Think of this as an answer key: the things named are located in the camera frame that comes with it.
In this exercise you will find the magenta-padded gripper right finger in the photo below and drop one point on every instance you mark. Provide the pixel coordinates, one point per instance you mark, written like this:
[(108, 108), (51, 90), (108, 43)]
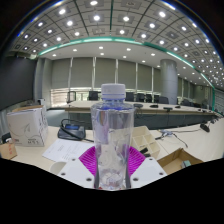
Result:
[(136, 160)]

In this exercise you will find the small beige compartment box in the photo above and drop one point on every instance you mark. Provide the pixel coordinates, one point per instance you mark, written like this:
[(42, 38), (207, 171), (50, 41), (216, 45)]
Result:
[(143, 138)]

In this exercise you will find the group of round ceiling lights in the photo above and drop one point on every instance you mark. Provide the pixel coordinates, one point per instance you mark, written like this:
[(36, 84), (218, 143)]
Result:
[(96, 17)]

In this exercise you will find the black binder clip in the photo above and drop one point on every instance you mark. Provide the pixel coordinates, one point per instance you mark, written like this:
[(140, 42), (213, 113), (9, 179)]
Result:
[(144, 151)]

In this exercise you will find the open brown box red side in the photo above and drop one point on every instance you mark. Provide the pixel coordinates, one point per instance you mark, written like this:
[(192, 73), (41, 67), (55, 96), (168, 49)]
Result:
[(170, 163)]

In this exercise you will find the grey-green eraser block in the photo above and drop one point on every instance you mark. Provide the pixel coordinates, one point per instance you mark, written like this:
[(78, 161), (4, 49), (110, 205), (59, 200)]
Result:
[(186, 163)]

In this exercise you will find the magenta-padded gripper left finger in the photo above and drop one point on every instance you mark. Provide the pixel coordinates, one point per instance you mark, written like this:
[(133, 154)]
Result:
[(87, 160)]

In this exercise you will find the grey round column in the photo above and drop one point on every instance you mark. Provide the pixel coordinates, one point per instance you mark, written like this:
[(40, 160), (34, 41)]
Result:
[(169, 80)]

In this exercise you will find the black desk microphone unit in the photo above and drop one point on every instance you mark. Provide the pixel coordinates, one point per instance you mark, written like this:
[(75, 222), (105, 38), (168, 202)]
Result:
[(204, 127)]

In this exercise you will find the row of black office chairs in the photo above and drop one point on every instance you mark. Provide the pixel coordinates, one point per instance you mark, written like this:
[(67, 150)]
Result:
[(143, 97)]

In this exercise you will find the black desk phone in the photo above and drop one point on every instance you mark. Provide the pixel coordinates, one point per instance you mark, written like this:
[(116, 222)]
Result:
[(71, 132)]

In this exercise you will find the clear plastic water bottle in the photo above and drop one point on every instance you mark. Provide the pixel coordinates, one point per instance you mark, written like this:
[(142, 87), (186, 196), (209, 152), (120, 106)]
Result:
[(112, 133)]

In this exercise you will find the white paper sheet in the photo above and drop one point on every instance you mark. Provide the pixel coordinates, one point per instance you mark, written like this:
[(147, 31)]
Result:
[(65, 150)]

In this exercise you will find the large white printed carton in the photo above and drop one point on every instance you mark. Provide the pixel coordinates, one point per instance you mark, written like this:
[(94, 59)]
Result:
[(26, 128)]

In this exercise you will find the long curved conference desk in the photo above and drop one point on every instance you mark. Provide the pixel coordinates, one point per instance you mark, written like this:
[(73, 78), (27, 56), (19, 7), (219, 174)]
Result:
[(80, 106)]

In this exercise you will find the black tabletop device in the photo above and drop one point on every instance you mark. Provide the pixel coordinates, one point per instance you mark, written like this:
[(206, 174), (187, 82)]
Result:
[(6, 138)]

